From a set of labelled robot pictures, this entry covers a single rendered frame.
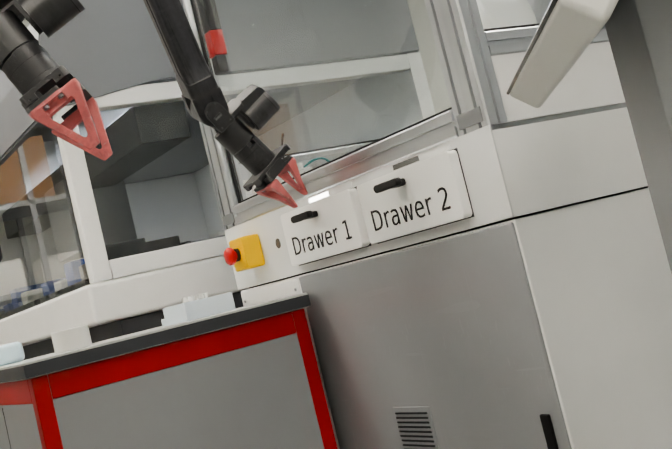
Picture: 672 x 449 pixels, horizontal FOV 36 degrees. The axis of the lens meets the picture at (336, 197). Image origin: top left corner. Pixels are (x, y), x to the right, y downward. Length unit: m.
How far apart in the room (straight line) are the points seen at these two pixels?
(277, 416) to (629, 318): 0.74
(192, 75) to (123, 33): 1.00
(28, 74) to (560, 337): 0.85
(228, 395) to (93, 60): 1.12
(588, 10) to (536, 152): 0.73
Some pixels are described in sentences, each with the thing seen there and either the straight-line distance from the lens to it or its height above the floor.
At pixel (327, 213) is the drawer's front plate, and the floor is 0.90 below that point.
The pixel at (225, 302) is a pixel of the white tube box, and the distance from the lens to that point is 2.17.
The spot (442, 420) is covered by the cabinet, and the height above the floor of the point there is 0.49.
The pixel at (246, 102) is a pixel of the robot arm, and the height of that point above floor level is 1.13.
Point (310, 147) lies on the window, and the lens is 2.05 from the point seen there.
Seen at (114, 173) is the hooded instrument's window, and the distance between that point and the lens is 2.74.
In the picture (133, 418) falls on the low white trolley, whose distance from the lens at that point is 1.95.
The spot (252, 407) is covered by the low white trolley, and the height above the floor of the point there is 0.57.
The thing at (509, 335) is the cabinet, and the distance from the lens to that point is 1.63.
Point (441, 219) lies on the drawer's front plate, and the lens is 1.67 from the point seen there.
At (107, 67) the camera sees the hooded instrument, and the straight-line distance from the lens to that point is 2.79.
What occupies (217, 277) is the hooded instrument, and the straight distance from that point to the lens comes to 2.77.
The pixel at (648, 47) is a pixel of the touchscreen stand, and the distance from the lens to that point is 1.09.
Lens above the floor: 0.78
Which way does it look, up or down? 4 degrees up
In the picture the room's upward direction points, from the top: 14 degrees counter-clockwise
